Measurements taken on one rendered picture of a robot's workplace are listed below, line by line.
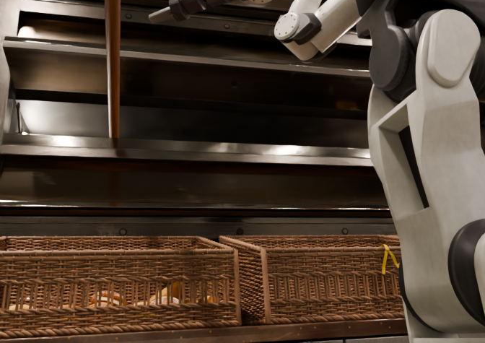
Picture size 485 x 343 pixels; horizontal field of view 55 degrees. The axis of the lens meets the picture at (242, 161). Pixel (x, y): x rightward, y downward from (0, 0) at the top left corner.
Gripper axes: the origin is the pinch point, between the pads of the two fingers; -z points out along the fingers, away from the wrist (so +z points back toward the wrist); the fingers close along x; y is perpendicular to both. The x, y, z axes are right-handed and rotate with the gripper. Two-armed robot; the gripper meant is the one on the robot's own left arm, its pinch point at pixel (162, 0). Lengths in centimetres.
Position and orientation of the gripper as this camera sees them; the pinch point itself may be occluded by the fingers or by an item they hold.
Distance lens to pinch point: 112.5
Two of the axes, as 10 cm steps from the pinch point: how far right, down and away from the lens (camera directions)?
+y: 3.6, 3.1, 8.8
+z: 9.3, -1.7, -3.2
